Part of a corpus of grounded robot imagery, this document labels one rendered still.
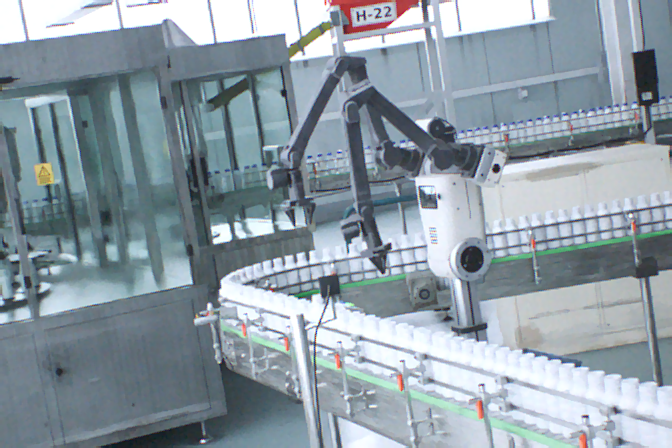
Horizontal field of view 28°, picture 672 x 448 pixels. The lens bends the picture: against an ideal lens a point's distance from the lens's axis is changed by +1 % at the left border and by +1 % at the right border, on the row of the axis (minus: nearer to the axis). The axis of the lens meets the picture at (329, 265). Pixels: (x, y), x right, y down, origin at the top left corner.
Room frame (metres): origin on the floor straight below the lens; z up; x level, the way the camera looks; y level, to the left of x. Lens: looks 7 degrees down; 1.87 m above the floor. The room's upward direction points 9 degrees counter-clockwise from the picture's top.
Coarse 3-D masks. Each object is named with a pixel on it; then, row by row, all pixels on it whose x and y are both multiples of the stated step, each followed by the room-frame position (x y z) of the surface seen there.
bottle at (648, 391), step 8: (640, 384) 2.74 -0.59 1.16; (648, 384) 2.74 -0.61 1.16; (656, 384) 2.72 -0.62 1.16; (640, 392) 2.72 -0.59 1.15; (648, 392) 2.71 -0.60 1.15; (656, 392) 2.71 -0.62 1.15; (640, 400) 2.72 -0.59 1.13; (648, 400) 2.71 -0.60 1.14; (656, 400) 2.71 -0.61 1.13; (640, 408) 2.71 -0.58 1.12; (648, 408) 2.70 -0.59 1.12; (656, 408) 2.70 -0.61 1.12; (640, 424) 2.72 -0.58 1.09; (648, 424) 2.70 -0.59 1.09; (640, 432) 2.72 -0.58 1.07; (648, 432) 2.70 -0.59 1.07; (656, 432) 2.70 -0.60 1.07; (648, 440) 2.70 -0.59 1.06; (656, 440) 2.70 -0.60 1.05
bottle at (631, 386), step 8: (624, 384) 2.77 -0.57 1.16; (632, 384) 2.76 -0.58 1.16; (624, 392) 2.77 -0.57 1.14; (632, 392) 2.76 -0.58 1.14; (624, 400) 2.77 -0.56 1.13; (632, 400) 2.76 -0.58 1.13; (624, 408) 2.76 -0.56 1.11; (632, 408) 2.75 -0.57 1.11; (624, 416) 2.76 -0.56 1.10; (624, 424) 2.77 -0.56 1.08; (632, 424) 2.75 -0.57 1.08; (624, 432) 2.77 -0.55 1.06; (632, 432) 2.76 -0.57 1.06; (632, 440) 2.76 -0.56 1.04; (640, 440) 2.75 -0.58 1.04
